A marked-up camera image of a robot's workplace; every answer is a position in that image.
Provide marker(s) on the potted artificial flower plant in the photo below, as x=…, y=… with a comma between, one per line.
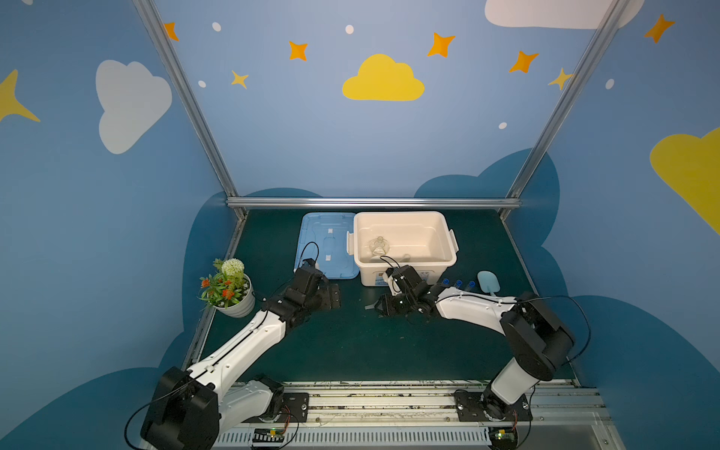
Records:
x=229, y=290

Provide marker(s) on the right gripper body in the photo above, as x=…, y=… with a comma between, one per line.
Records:
x=391, y=304

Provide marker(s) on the white plastic storage bin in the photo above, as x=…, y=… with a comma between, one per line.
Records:
x=421, y=239

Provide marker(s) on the aluminium frame rail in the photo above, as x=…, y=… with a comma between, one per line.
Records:
x=366, y=203

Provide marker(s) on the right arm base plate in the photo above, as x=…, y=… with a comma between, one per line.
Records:
x=478, y=407

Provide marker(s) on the light blue plastic scoop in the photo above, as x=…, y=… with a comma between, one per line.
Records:
x=488, y=283

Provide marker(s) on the light blue bin lid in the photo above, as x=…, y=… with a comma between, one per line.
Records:
x=323, y=238

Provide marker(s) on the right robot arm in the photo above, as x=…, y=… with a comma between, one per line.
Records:
x=538, y=339

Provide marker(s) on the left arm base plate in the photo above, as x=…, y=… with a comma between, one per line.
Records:
x=293, y=405

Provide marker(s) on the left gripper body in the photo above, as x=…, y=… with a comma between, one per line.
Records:
x=324, y=294

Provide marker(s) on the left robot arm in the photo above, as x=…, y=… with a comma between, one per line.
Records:
x=191, y=407

